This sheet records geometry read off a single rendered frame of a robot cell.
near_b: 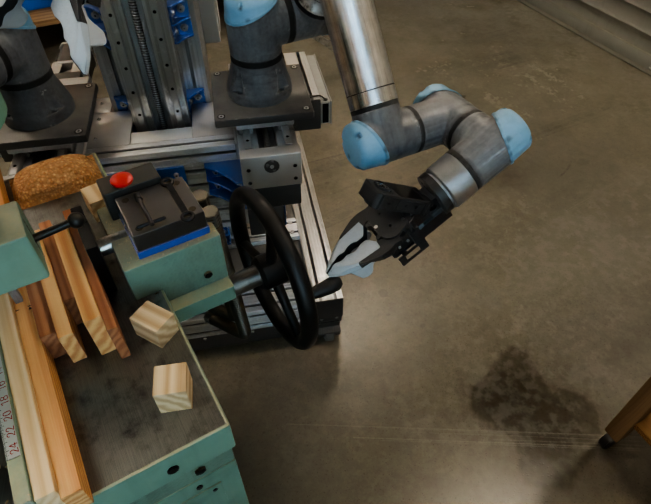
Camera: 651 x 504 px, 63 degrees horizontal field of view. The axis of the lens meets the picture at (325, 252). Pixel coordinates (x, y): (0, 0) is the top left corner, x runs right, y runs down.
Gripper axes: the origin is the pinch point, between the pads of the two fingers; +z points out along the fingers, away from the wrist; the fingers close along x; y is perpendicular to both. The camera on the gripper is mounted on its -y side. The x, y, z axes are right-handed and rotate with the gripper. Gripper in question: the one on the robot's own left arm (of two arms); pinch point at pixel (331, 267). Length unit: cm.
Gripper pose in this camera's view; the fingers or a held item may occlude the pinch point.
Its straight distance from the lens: 80.7
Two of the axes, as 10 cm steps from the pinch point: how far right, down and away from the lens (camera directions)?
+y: 4.3, 4.4, 7.9
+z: -7.7, 6.3, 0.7
